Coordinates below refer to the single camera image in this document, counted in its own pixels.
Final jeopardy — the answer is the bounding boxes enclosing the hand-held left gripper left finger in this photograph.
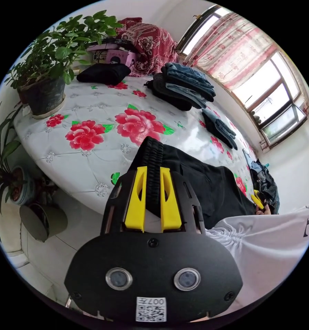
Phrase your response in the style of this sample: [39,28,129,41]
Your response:
[124,166,148,233]

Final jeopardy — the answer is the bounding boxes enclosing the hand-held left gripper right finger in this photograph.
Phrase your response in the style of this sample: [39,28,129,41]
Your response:
[160,167,182,233]

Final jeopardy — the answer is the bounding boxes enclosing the black pants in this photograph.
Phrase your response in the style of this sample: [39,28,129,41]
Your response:
[137,136,258,230]

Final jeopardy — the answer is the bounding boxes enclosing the heaped pile of unfolded clothes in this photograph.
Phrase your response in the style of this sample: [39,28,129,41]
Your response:
[250,158,280,215]

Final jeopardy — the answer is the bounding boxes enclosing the person's body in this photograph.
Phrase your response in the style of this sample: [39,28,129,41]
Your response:
[205,198,309,310]

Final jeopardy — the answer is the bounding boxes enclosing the bed with flowered quilt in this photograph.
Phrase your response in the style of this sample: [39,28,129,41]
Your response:
[14,69,263,215]

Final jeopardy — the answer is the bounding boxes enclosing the folded blue jeans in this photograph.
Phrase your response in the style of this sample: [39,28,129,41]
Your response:
[201,108,239,151]

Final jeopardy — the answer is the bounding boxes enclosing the grey round bucket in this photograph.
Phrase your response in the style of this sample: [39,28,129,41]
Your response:
[19,203,68,243]

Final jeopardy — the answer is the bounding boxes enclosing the long-leaved potted plant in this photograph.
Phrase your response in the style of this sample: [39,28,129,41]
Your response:
[0,102,36,243]

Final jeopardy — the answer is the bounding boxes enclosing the stacked pile of folded clothes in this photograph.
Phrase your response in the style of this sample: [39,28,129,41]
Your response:
[144,63,217,111]

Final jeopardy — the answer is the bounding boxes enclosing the folded black garment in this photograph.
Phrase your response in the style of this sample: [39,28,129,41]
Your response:
[76,63,132,86]

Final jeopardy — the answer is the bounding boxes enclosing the leafy green potted plant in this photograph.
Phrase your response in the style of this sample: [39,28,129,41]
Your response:
[4,10,123,119]

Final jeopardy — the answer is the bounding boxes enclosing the pink carton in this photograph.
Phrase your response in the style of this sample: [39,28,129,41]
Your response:
[86,42,137,66]

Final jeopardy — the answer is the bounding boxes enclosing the pink patterned curtain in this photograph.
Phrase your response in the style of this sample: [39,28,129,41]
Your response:
[184,11,277,91]

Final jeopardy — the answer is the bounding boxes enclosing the red patterned rolled blanket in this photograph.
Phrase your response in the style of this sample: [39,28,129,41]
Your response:
[117,17,179,78]

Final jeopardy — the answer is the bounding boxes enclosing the wide window with wooden frame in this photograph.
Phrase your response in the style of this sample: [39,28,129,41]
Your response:
[231,51,309,150]

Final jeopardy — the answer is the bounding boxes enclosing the small window with dark frame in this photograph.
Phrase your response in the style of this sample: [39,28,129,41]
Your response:
[176,10,222,56]

